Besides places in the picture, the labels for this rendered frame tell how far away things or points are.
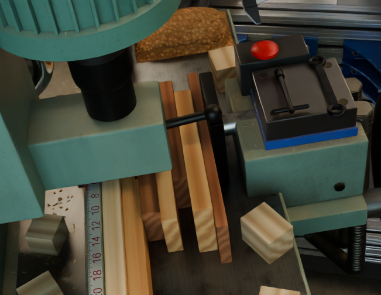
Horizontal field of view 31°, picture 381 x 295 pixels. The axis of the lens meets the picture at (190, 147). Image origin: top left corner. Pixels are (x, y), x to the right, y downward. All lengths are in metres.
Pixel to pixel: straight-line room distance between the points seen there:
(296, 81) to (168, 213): 0.20
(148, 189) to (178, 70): 0.26
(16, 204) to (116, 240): 0.10
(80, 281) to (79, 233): 0.07
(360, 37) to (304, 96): 0.61
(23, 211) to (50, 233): 0.17
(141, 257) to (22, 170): 0.14
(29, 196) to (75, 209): 0.25
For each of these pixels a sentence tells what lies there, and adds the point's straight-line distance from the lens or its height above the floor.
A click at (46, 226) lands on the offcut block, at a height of 0.83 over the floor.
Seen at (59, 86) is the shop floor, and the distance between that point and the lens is 2.41.
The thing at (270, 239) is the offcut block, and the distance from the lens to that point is 0.68.
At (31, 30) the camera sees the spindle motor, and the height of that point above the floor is 1.19.
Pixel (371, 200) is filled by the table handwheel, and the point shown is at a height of 0.83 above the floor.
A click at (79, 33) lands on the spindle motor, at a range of 0.53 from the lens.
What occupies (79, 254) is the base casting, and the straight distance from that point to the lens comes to 0.87.
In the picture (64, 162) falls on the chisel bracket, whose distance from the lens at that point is 0.69.
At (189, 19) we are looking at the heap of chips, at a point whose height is 0.94.
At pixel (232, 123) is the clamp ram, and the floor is 0.96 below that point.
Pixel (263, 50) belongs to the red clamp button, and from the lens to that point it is 0.75.
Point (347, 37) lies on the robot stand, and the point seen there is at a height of 0.69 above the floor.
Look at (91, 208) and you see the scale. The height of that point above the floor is 0.96.
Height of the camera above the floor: 1.49
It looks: 45 degrees down
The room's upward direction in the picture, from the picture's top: 9 degrees counter-clockwise
